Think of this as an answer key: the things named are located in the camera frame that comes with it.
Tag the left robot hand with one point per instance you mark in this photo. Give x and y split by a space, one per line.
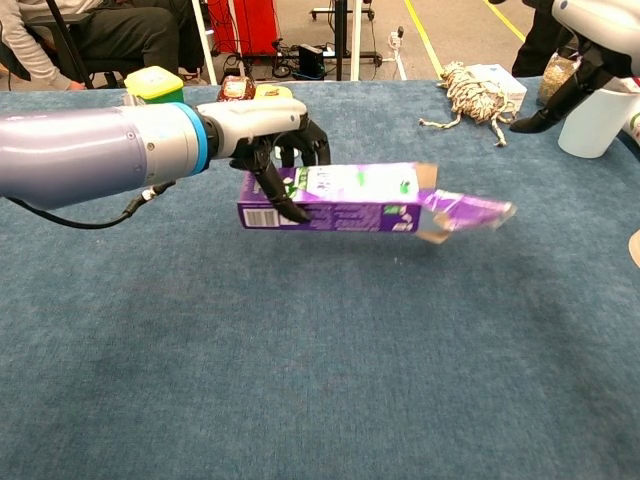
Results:
255 122

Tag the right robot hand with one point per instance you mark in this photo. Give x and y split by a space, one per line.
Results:
605 30

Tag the purple toothpaste box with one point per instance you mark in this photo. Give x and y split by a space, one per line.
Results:
360 200

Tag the purple toothpaste tube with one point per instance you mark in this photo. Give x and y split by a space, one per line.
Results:
470 210

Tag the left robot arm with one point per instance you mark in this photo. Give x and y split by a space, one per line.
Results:
90 150

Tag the yellow round jar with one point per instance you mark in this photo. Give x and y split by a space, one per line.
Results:
272 91

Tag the red sauce bottle yellow cap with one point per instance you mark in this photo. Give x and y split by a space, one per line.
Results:
237 90

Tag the clear plastic bag red stripe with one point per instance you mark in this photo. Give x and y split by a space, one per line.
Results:
630 85

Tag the standing person black trousers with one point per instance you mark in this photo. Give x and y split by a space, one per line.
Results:
540 45

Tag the glass seed jar black lid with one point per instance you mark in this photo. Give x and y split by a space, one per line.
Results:
555 75

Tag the black power box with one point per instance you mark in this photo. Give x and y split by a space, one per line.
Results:
310 60

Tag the white cup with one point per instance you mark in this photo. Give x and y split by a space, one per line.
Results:
595 125

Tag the red cabinet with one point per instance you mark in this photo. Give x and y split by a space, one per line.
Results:
255 25

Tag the white green packet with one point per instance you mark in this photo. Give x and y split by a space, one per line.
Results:
634 127

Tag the white cardboard box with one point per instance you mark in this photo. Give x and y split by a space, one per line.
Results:
514 90

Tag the green container yellow lid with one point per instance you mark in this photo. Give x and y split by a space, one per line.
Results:
152 85

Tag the black rolling stand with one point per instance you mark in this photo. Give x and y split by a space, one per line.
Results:
341 40

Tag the white upright pole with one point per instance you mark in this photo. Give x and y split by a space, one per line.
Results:
356 40

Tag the seated person dark trousers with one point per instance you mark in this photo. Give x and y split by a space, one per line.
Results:
130 35

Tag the white power strip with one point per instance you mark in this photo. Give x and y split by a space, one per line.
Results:
396 37

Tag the beige round object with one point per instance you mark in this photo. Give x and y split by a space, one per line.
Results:
636 247

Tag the blue table cloth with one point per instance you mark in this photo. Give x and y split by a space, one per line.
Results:
320 350

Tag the white slanted frame leg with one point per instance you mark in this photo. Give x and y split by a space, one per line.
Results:
205 45

